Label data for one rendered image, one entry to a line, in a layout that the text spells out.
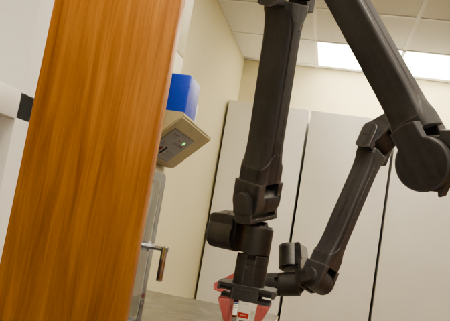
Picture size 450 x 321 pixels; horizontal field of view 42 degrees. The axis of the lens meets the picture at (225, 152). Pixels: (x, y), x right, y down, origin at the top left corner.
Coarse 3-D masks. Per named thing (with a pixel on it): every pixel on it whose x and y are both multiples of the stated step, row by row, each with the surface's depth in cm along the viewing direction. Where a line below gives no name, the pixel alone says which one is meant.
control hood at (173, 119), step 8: (168, 112) 127; (176, 112) 127; (168, 120) 127; (176, 120) 127; (184, 120) 130; (192, 120) 136; (168, 128) 127; (176, 128) 131; (184, 128) 134; (192, 128) 138; (200, 128) 144; (192, 136) 144; (200, 136) 148; (208, 136) 154; (192, 144) 150; (200, 144) 155; (184, 152) 152; (192, 152) 157; (160, 160) 145; (176, 160) 154
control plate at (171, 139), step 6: (174, 132) 132; (180, 132) 135; (162, 138) 130; (168, 138) 133; (174, 138) 136; (180, 138) 139; (186, 138) 142; (162, 144) 134; (168, 144) 137; (174, 144) 140; (180, 144) 143; (186, 144) 146; (174, 150) 144; (180, 150) 148; (162, 156) 142; (168, 156) 146; (174, 156) 149
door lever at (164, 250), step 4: (148, 244) 150; (148, 248) 150; (152, 248) 151; (156, 248) 150; (160, 248) 150; (164, 248) 150; (168, 248) 150; (164, 252) 150; (168, 252) 150; (160, 256) 150; (164, 256) 150; (160, 260) 150; (164, 260) 150; (160, 264) 150; (164, 264) 150; (160, 268) 149; (164, 268) 150; (160, 272) 149; (160, 276) 149; (156, 280) 149; (160, 280) 149
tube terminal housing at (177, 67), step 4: (176, 52) 155; (176, 56) 155; (180, 56) 159; (176, 60) 156; (180, 60) 160; (176, 64) 156; (180, 64) 160; (176, 68) 157; (180, 68) 161; (176, 72) 157; (180, 72) 161; (156, 164) 152; (156, 168) 152; (160, 168) 156
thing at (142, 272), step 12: (156, 180) 149; (156, 192) 151; (156, 204) 152; (156, 216) 154; (156, 228) 155; (144, 240) 147; (144, 252) 148; (144, 264) 150; (144, 276) 151; (144, 288) 153; (132, 300) 144; (144, 300) 154; (132, 312) 146
